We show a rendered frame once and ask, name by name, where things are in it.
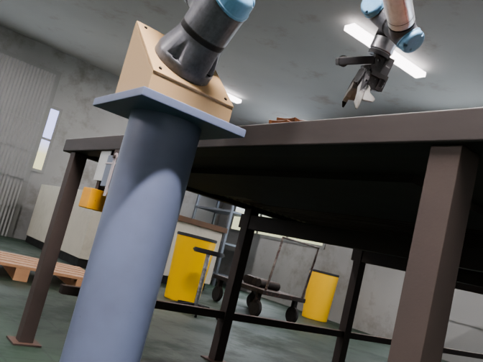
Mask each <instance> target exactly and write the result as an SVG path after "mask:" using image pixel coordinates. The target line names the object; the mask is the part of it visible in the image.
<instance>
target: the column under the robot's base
mask: <svg viewBox="0 0 483 362"><path fill-rule="evenodd" d="M93 106H95V107H98V108H101V109H103V110H105V111H108V112H111V113H114V114H116V115H118V116H122V117H124V118H126V119H129V120H128V123H127V126H126V131H125V133H124V138H123V141H122V143H121V148H120V151H119V156H118V158H117V161H116V166H115V168H114V173H113V176H112V178H111V183H110V185H109V190H108V193H107V196H106V200H105V203H104V206H103V210H102V214H101V218H100V221H99V224H98V228H97V231H96V235H95V238H94V241H93V245H92V249H91V253H90V256H89V259H88V263H87V266H86V270H85V274H84V276H83V281H82V284H81V286H80V291H79V294H78V298H77V301H76V304H75V309H74V311H73V316H72V319H71V321H70V326H69V329H68V334H67V336H66V339H65V344H64V346H63V351H62V354H61V357H60V361H59V362H140V361H141V357H142V353H143V350H144V345H145V342H146V339H147V334H148V331H149V328H150V323H151V320H152V315H153V312H154V309H155V304H156V301H157V296H158V293H159V290H160V285H161V282H162V277H163V274H164V271H165V266H166V263H167V258H168V255H169V253H170V247H171V244H172V242H173V236H174V233H175V229H176V225H177V222H178V218H179V215H180V209H181V207H182V204H183V198H184V195H185V191H186V187H187V184H188V180H189V177H190V172H191V169H192V166H193V161H194V158H195V155H196V150H197V147H198V142H199V140H207V139H234V138H244V137H245V134H246V130H245V129H243V128H240V127H238V126H235V125H233V124H230V123H229V122H227V121H224V120H222V119H219V118H217V117H215V116H212V115H211V114H208V113H206V112H203V111H201V110H198V109H197V108H194V107H192V106H189V105H187V104H185V103H182V102H180V101H177V100H175V99H174V98H171V97H169V96H166V95H164V94H161V93H159V92H157V91H155V90H152V89H150V88H148V87H145V86H142V87H139V88H134V89H130V90H125V91H122V92H118V93H113V94H110V95H107V96H101V97H98V98H95V99H94V102H93Z"/></svg>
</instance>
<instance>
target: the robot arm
mask: <svg viewBox="0 0 483 362"><path fill-rule="evenodd" d="M184 1H185V3H186V4H187V5H188V7H189V10H188V11H187V13H186V15H185V16H184V17H183V19H182V21H181V22H180V23H179V25H178V26H176V27H175V28H173V29H172V30H171V31H169V32H168V33H167V34H166V35H164V36H163V37H162V38H160V40H159V41H158V43H157V44H156V45H155V52H156V54H157V56H158V57H159V58H160V60H161V61H162V62H163V63H164V64H165V65H166V66H167V67H168V68H169V69H170V70H172V71H173V72H174V73H175V74H176V75H178V76H180V77H181V78H182V79H184V80H186V81H188V82H190V83H192V84H195V85H200V86H205V85H208V83H209V82H210V80H211V79H212V77H213V74H214V72H215V69H216V65H217V62H218V60H219V56H220V54H221V53H222V51H223V50H224V48H225V47H226V46H227V45H228V43H229V42H230V40H231V39H232V37H233V36H234V35H235V34H236V32H237V31H238V29H239V28H240V26H241V25H242V24H243V23H244V21H246V20H247V19H248V17H249V14H250V12H251V11H252V10H253V8H254V5H255V0H184ZM361 10H362V13H363V14H364V15H365V17H366V18H368V19H369V20H370V21H371V22H372V23H373V24H374V25H375V26H376V27H378V30H377V32H376V34H375V36H374V39H373V40H372V43H371V45H370V49H369V51H368V53H369V54H370V55H371V56H358V57H347V56H345V55H341V56H340V57H337V58H336V65H339V66H341V67H346V66H347V65H361V64H371V65H362V66H361V68H360V69H359V70H358V72H357V74H356V76H355V77H354V79H353V81H352V82H351V84H350V86H349V87H348V89H347V92H346V94H345V96H344V98H343V100H342V107H344V106H345V105H346V103H347V101H348V100H352V101H354V106H355V109H358V107H359V104H360V102H361V101H367V102H374V96H373V95H372V94H371V93H370V91H372V92H382V90H383V88H384V86H385V84H386V82H387V80H388V78H389V77H387V76H388V74H389V72H390V70H391V68H392V66H393V63H394V61H395V60H394V59H392V58H391V57H390V56H392V54H393V52H394V50H395V48H396V46H397V48H400V49H401V50H402V51H403V52H405V53H411V52H414V51H416V50H417V49H418V48H419V47H420V46H421V45H422V44H423V41H424V38H425V35H424V33H423V32H422V31H421V30H420V28H419V27H417V25H416V23H415V12H414V8H413V0H362V3H361ZM377 60H378V61H377ZM384 83H385V84H384ZM382 86H383V87H382Z"/></svg>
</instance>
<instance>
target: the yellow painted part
mask: <svg viewBox="0 0 483 362"><path fill-rule="evenodd" d="M100 184H101V181H99V180H97V183H96V187H95V188H92V187H84V188H83V192H82V195H81V198H80V202H79V205H78V206H79V207H82V208H87V209H91V210H95V211H99V212H102V210H103V208H104V203H105V200H106V196H103V193H104V189H105V187H102V186H100ZM107 193H108V192H107ZM106 195H107V194H106Z"/></svg>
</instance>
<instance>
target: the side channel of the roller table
mask: <svg viewBox="0 0 483 362"><path fill-rule="evenodd" d="M87 159H89V160H92V161H94V162H98V161H99V158H98V157H88V158H87ZM186 190H187V191H189V192H193V193H195V194H199V195H202V196H205V197H207V198H211V199H214V200H218V201H221V202H223V203H227V204H229V205H234V206H236V207H239V208H243V209H245V208H251V209H254V210H258V211H259V214H261V215H265V216H268V217H271V218H276V219H282V220H287V221H295V220H293V219H291V218H286V217H285V216H282V215H278V214H276V213H271V212H269V211H266V210H262V209H260V208H256V207H254V206H251V205H247V204H245V203H240V202H238V201H235V200H232V199H230V198H225V197H224V196H220V195H213V194H209V193H207V192H203V191H200V190H196V189H193V188H191V187H186ZM297 222H300V221H297Z"/></svg>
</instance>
